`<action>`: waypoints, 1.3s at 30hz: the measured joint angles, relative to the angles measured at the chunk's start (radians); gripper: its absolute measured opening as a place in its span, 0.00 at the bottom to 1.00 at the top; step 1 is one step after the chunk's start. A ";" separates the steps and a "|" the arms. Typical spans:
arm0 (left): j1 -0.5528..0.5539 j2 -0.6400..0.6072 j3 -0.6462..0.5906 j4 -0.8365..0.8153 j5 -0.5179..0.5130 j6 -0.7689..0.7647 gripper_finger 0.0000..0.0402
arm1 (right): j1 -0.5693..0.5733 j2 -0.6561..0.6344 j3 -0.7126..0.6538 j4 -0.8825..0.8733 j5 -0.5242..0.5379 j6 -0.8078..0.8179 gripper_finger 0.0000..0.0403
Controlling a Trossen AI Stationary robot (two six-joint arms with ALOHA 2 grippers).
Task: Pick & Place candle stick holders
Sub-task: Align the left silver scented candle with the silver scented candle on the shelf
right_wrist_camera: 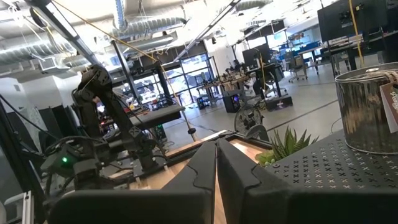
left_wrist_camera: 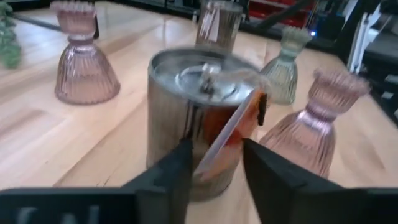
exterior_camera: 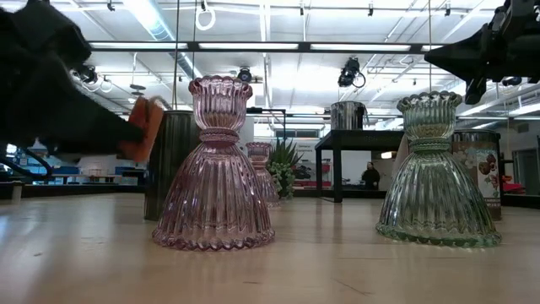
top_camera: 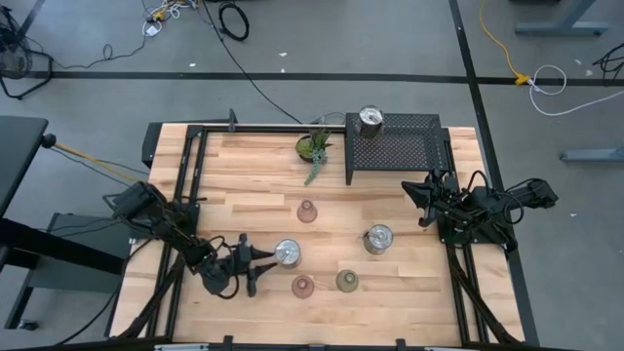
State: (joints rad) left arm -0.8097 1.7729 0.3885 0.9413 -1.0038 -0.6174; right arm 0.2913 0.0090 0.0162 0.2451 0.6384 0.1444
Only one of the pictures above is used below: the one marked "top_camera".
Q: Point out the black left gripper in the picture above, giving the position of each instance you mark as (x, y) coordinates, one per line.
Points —
(244, 263)

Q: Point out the pink glass candlestick holder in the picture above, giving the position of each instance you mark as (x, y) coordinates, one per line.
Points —
(302, 287)
(307, 212)

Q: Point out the black aluminium table frame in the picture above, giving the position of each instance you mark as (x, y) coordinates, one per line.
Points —
(273, 128)

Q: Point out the black desk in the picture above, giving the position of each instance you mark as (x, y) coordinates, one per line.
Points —
(19, 156)

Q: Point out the grey table foot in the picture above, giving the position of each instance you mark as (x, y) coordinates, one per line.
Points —
(560, 28)
(595, 155)

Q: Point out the potted succulent plant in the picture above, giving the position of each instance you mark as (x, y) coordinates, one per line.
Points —
(307, 146)

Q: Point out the candle tin with orange label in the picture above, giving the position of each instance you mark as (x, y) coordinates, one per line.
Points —
(287, 252)

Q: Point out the black floor fan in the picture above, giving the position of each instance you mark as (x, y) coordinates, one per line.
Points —
(12, 58)

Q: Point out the black perforated metal shelf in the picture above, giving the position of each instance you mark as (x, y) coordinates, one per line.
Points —
(409, 146)

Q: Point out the white power adapter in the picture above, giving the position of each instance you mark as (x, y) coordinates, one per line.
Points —
(152, 30)

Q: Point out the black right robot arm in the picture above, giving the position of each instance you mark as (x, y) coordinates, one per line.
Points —
(531, 192)

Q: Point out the silver candle tin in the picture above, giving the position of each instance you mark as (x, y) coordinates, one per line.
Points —
(370, 119)

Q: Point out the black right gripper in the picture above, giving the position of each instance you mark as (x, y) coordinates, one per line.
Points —
(446, 195)

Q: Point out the candle tin with brown tag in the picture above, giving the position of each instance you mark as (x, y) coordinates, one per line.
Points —
(379, 238)

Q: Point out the green glass candlestick holder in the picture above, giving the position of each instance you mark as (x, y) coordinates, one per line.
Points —
(347, 281)

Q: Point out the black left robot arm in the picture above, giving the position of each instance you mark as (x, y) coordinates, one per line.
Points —
(141, 202)

